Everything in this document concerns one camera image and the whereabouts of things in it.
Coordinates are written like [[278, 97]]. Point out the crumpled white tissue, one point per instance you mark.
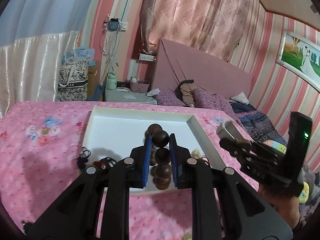
[[153, 92]]

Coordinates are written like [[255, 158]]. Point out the white wall socket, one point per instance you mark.
[[123, 26]]

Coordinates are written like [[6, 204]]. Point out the purple dotted pillow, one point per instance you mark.
[[212, 100], [167, 98]]

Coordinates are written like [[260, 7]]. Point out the pastel cartoon blanket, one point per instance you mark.
[[275, 146]]

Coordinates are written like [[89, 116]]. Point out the framed wall picture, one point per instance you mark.
[[300, 55]]

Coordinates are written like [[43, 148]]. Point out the small dark box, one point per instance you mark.
[[122, 84]]

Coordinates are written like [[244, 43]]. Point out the pink patterned curtain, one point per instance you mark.
[[195, 12]]

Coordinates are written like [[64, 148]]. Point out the dark striped blanket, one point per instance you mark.
[[260, 125]]

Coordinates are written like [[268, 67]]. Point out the pink plastic basket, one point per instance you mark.
[[140, 87]]

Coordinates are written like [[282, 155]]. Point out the white power strip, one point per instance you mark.
[[146, 57]]

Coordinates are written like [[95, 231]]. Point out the pink padded headboard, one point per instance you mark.
[[212, 70]]

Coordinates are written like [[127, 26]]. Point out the light blue curtain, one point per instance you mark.
[[45, 7]]

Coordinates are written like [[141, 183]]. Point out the white cloth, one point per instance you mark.
[[241, 98]]

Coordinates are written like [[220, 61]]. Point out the white shallow tray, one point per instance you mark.
[[120, 132]]

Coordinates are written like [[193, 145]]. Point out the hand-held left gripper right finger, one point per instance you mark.
[[174, 165]]

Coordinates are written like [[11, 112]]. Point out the green water bottle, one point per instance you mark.
[[111, 82]]

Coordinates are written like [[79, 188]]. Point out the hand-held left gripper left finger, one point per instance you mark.
[[148, 162]]

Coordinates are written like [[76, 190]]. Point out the cardboard box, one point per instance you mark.
[[93, 77]]

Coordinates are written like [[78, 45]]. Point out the white satin curtain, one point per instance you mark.
[[32, 65]]

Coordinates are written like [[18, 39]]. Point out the person's right hand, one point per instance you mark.
[[280, 206]]

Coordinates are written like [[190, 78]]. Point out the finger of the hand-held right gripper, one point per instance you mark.
[[240, 147], [255, 166]]

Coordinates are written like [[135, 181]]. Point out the floral tote bag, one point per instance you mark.
[[72, 80]]

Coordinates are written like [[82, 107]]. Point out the pink floral bedsheet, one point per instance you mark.
[[50, 167]]

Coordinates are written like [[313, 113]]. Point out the blue plastic item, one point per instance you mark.
[[98, 92]]

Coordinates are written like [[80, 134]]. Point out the light blue gift bag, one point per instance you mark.
[[83, 53]]

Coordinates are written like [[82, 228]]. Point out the nightstand with blue cloth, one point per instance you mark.
[[130, 97]]

